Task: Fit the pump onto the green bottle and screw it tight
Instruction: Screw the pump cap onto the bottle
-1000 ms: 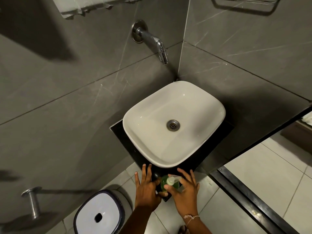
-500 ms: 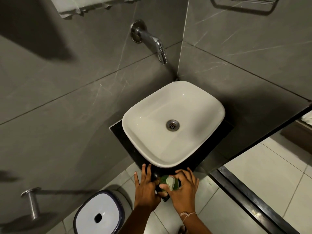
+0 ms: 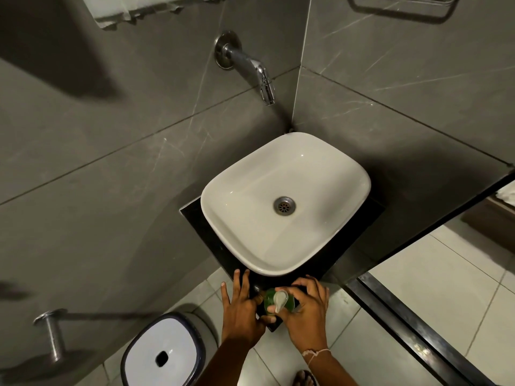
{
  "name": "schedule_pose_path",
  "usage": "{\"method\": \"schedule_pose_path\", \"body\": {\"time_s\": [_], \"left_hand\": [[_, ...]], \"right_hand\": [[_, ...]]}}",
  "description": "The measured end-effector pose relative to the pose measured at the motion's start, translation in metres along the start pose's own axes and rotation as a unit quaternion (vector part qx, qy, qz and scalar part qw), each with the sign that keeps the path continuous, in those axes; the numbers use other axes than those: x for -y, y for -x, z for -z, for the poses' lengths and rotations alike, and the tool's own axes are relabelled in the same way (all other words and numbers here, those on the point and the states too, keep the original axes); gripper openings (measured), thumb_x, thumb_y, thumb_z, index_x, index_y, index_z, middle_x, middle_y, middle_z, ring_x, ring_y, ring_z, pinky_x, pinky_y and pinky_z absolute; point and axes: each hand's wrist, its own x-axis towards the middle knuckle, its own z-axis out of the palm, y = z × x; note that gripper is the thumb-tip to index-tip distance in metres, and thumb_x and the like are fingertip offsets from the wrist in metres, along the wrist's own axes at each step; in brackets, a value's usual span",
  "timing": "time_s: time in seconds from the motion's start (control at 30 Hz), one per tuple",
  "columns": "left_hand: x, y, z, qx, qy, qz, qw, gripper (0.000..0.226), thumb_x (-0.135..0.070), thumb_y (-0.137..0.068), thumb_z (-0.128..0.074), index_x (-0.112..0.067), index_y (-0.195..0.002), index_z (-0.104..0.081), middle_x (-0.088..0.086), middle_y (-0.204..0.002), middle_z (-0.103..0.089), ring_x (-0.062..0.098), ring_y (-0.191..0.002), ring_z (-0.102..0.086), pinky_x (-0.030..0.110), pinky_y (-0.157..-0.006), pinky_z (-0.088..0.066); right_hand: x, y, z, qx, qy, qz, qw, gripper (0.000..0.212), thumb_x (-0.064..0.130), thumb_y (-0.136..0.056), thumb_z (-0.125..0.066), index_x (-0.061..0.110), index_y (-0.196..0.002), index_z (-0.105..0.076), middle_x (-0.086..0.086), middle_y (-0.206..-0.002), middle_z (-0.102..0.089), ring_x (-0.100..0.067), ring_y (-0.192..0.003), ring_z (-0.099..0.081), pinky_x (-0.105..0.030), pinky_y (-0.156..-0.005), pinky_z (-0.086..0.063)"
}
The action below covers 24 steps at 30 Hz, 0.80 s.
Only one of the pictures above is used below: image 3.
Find person's left hand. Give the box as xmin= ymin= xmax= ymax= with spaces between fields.
xmin=220 ymin=269 xmax=278 ymax=350

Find person's right hand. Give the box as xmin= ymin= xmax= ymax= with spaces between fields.
xmin=267 ymin=275 xmax=331 ymax=352

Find green soap pump bottle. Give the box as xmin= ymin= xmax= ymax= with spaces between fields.
xmin=257 ymin=288 xmax=301 ymax=318

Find person's left forearm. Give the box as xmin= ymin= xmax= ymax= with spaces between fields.
xmin=196 ymin=337 xmax=263 ymax=386

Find person's right forearm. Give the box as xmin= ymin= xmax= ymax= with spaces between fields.
xmin=306 ymin=350 xmax=359 ymax=386

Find black stone counter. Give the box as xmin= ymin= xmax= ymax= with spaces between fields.
xmin=179 ymin=194 xmax=387 ymax=333

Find dark sandal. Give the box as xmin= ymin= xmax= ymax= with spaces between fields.
xmin=293 ymin=370 xmax=319 ymax=386

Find white lidded waste bin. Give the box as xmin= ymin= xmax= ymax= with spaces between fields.
xmin=120 ymin=303 xmax=220 ymax=386

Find metal sink drain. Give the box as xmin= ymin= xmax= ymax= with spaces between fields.
xmin=274 ymin=196 xmax=297 ymax=217

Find white ceramic sink basin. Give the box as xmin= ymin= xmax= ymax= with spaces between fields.
xmin=200 ymin=132 xmax=371 ymax=277

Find black door threshold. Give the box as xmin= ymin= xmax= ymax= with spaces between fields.
xmin=345 ymin=272 xmax=498 ymax=386

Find metal toilet paper holder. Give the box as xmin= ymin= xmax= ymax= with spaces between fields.
xmin=33 ymin=309 xmax=83 ymax=365

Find brown wooden furniture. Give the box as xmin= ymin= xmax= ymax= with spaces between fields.
xmin=459 ymin=196 xmax=515 ymax=254

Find white towel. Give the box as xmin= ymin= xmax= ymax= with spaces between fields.
xmin=80 ymin=0 xmax=227 ymax=31

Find chrome towel rack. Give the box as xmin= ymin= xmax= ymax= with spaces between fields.
xmin=346 ymin=0 xmax=463 ymax=20

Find white string bracelet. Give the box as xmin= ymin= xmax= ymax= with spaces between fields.
xmin=302 ymin=348 xmax=332 ymax=365

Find chrome wall faucet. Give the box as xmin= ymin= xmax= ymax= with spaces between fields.
xmin=214 ymin=31 xmax=277 ymax=106

